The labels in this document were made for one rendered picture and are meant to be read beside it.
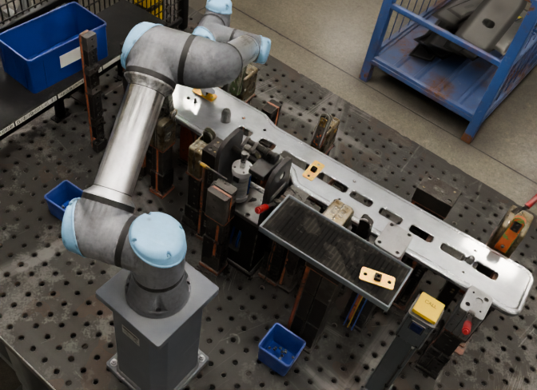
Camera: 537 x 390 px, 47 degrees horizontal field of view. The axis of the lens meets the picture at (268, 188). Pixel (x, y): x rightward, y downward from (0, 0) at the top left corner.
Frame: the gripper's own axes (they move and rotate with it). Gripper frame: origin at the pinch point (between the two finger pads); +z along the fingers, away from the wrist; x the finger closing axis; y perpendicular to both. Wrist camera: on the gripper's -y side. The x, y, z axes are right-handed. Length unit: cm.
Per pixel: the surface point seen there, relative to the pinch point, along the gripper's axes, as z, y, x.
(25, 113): 0, -33, -47
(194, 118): 2.2, 4.7, -11.4
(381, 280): -15, 83, -39
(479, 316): -5, 108, -25
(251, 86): 4.6, 7.7, 16.9
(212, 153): -9.9, 24.5, -29.3
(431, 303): -15, 95, -37
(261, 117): 2.0, 20.5, 4.2
